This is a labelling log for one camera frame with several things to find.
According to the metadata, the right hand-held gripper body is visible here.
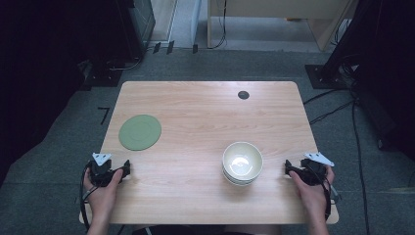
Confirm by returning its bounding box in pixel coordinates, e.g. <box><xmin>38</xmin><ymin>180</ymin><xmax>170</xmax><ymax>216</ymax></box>
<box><xmin>297</xmin><ymin>151</ymin><xmax>336</xmax><ymax>187</ymax></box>

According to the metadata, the dark glass-front cabinet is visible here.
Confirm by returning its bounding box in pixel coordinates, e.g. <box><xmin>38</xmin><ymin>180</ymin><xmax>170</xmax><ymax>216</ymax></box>
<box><xmin>126</xmin><ymin>0</ymin><xmax>157</xmax><ymax>62</ymax></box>

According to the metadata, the light wooden desk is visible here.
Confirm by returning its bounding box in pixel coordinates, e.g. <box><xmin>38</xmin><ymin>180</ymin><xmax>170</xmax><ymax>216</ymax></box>
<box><xmin>207</xmin><ymin>0</ymin><xmax>358</xmax><ymax>53</ymax></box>

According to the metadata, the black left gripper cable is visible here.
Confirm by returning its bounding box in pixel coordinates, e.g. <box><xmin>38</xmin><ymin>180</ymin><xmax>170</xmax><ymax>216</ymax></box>
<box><xmin>78</xmin><ymin>160</ymin><xmax>96</xmax><ymax>233</ymax></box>

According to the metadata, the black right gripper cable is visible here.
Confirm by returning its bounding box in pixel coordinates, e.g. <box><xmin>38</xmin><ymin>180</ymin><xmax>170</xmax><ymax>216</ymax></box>
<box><xmin>317</xmin><ymin>169</ymin><xmax>343</xmax><ymax>221</ymax></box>

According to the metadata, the black floor cable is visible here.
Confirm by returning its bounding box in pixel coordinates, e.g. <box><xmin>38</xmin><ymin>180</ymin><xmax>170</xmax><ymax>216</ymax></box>
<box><xmin>302</xmin><ymin>87</ymin><xmax>344</xmax><ymax>106</ymax></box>
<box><xmin>350</xmin><ymin>97</ymin><xmax>371</xmax><ymax>235</ymax></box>
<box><xmin>308</xmin><ymin>100</ymin><xmax>356</xmax><ymax>125</ymax></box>

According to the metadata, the green round plate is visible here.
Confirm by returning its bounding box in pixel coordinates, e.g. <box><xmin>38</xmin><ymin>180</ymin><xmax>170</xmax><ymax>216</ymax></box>
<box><xmin>117</xmin><ymin>114</ymin><xmax>162</xmax><ymax>152</ymax></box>

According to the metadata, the cream white bowl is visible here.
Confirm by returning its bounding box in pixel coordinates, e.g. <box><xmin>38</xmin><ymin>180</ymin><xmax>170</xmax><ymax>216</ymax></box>
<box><xmin>221</xmin><ymin>141</ymin><xmax>264</xmax><ymax>182</ymax></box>
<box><xmin>224</xmin><ymin>174</ymin><xmax>260</xmax><ymax>188</ymax></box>
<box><xmin>222</xmin><ymin>169</ymin><xmax>262</xmax><ymax>185</ymax></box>

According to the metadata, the black hanging cable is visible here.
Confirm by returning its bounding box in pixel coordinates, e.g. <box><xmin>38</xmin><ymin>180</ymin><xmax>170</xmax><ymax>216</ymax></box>
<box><xmin>208</xmin><ymin>0</ymin><xmax>228</xmax><ymax>51</ymax></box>

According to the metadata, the person's left hand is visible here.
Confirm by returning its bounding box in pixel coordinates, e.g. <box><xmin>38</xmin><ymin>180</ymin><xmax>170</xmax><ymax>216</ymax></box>
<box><xmin>82</xmin><ymin>167</ymin><xmax>124</xmax><ymax>223</ymax></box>

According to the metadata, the person's right hand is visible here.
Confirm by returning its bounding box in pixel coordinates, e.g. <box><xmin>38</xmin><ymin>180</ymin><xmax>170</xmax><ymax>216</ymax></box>
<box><xmin>288</xmin><ymin>165</ymin><xmax>336</xmax><ymax>224</ymax></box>

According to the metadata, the dark curtain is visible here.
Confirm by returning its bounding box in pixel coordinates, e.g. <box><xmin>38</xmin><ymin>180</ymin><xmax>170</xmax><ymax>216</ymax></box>
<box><xmin>0</xmin><ymin>0</ymin><xmax>131</xmax><ymax>184</ymax></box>

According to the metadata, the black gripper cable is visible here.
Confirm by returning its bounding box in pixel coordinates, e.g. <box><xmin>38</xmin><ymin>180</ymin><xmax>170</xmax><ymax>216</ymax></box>
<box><xmin>317</xmin><ymin>169</ymin><xmax>343</xmax><ymax>221</ymax></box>
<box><xmin>78</xmin><ymin>160</ymin><xmax>96</xmax><ymax>233</ymax></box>

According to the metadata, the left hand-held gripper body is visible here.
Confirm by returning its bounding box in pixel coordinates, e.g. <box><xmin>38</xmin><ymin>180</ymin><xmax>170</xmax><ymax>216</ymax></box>
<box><xmin>87</xmin><ymin>152</ymin><xmax>115</xmax><ymax>188</ymax></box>

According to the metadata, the black stand base plate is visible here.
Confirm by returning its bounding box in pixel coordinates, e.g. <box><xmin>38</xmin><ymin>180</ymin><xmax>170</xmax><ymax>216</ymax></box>
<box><xmin>85</xmin><ymin>62</ymin><xmax>124</xmax><ymax>88</ymax></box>
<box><xmin>304</xmin><ymin>63</ymin><xmax>349</xmax><ymax>90</ymax></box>

